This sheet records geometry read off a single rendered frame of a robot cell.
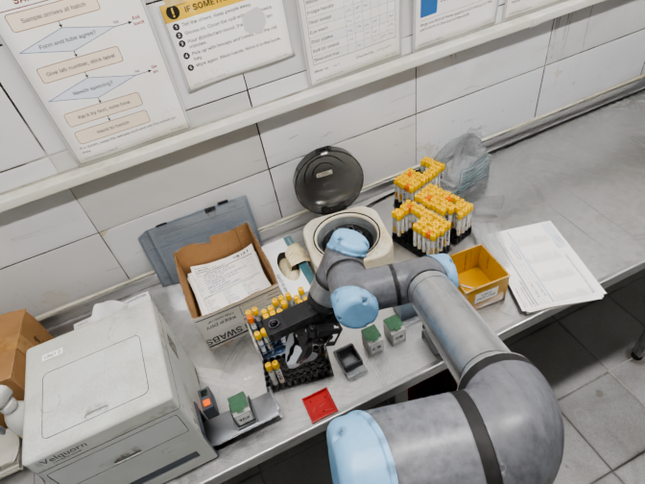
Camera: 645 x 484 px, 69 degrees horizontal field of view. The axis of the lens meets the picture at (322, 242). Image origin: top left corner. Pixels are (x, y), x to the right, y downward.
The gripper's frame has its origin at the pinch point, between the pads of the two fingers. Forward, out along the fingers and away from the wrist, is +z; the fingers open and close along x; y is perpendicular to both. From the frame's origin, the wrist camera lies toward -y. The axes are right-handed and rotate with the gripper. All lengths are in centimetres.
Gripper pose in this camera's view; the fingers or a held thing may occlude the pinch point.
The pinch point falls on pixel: (287, 363)
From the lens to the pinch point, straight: 108.3
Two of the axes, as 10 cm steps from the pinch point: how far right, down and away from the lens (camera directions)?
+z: -3.3, 8.0, 5.1
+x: -4.2, -6.0, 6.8
